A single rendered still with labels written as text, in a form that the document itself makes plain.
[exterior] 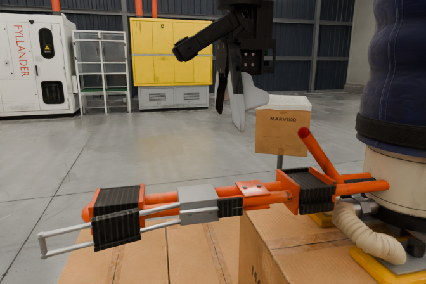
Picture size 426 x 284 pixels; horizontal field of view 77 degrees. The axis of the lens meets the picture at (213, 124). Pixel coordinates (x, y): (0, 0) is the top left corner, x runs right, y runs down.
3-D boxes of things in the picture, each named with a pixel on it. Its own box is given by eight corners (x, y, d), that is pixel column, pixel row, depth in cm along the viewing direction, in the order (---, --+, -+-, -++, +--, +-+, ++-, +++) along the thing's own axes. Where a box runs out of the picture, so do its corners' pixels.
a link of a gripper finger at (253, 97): (279, 122, 38) (267, 68, 41) (238, 124, 37) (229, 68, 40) (271, 130, 41) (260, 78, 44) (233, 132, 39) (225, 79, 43)
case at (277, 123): (307, 157, 205) (311, 105, 196) (254, 153, 215) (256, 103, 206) (302, 137, 262) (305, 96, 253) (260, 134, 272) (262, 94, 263)
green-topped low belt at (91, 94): (130, 109, 786) (129, 88, 772) (130, 113, 737) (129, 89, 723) (84, 111, 753) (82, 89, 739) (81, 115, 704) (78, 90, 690)
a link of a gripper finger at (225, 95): (242, 113, 55) (252, 77, 48) (213, 115, 54) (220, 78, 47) (239, 103, 57) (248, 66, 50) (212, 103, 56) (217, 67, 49)
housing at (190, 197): (212, 203, 54) (212, 182, 53) (220, 222, 47) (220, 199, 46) (177, 207, 52) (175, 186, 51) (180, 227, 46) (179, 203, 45)
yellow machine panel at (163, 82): (205, 104, 884) (205, 25, 830) (212, 109, 798) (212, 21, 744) (135, 108, 825) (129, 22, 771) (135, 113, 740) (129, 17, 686)
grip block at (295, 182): (308, 189, 60) (310, 164, 58) (337, 212, 50) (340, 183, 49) (273, 193, 58) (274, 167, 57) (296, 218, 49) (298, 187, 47)
